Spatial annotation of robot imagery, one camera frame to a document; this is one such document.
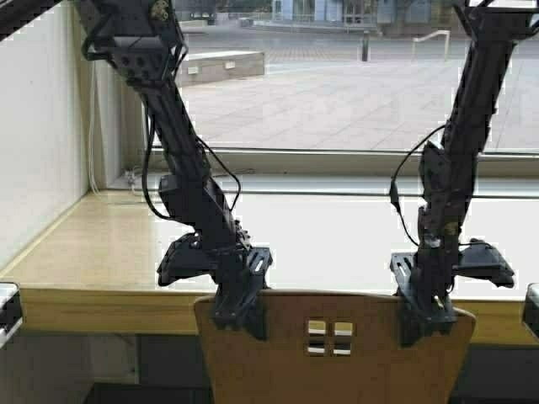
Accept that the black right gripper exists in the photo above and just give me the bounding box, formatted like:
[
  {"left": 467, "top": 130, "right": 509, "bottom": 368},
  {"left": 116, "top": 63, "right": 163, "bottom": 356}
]
[{"left": 390, "top": 247, "right": 457, "bottom": 348}]

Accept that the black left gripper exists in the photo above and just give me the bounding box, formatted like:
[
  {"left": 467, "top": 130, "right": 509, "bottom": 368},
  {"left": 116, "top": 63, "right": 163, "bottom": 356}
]
[{"left": 207, "top": 246, "right": 273, "bottom": 341}]

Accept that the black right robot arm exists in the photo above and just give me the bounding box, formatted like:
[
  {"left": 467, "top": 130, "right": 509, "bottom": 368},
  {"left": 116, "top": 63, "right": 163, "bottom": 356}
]
[{"left": 390, "top": 1, "right": 538, "bottom": 348}]

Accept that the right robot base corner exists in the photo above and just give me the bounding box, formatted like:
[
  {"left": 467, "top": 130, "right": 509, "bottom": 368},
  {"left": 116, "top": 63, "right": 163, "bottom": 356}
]
[{"left": 521, "top": 283, "right": 539, "bottom": 339}]

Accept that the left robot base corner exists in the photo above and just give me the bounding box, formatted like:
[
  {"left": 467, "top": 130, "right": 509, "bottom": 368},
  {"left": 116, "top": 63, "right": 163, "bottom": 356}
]
[{"left": 1, "top": 282, "right": 24, "bottom": 348}]

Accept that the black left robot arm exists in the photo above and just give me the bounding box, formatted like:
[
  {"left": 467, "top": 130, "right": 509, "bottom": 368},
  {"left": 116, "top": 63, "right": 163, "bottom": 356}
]
[{"left": 75, "top": 1, "right": 272, "bottom": 340}]

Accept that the long wooden window counter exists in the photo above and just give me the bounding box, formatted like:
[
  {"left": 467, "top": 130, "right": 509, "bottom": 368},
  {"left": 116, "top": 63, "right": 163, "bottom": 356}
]
[{"left": 0, "top": 189, "right": 539, "bottom": 338}]

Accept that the concrete bench outside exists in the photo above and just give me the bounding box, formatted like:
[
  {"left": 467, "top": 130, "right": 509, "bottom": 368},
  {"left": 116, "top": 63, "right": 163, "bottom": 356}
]
[{"left": 176, "top": 50, "right": 265, "bottom": 87}]

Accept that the metal handrail outside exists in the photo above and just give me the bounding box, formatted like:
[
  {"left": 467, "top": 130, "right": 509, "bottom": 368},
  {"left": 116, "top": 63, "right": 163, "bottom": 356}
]
[{"left": 411, "top": 29, "right": 451, "bottom": 63}]

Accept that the dark bollard outside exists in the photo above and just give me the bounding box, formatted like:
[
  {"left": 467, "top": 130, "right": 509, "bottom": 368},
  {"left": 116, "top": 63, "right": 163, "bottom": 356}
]
[{"left": 361, "top": 30, "right": 371, "bottom": 62}]

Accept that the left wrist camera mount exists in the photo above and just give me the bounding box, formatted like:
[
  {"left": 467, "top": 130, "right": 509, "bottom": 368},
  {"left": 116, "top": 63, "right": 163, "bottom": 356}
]
[{"left": 157, "top": 232, "right": 216, "bottom": 287}]

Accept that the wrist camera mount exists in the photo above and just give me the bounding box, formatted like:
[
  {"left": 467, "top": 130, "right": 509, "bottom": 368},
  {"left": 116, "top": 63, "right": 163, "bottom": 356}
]
[
  {"left": 452, "top": 238, "right": 515, "bottom": 288},
  {"left": 157, "top": 232, "right": 216, "bottom": 287}
]

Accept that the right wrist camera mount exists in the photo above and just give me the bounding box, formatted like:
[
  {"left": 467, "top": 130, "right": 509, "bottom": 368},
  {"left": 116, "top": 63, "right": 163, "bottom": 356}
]
[{"left": 452, "top": 238, "right": 515, "bottom": 288}]

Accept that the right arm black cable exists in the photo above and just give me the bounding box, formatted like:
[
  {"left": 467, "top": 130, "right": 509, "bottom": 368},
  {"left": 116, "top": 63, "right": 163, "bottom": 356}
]
[{"left": 389, "top": 124, "right": 447, "bottom": 247}]

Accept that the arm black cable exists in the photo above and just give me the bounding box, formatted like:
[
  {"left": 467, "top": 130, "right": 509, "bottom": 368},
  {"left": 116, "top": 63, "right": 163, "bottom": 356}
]
[
  {"left": 389, "top": 124, "right": 447, "bottom": 247},
  {"left": 141, "top": 104, "right": 242, "bottom": 222}
]

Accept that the white cable in corner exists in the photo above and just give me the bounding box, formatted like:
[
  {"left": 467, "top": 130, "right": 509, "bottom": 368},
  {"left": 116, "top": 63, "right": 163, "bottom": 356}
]
[{"left": 86, "top": 62, "right": 142, "bottom": 197}]

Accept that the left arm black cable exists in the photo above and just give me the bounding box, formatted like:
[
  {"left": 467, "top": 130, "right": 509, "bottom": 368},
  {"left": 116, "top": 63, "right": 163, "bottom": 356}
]
[{"left": 141, "top": 104, "right": 242, "bottom": 222}]

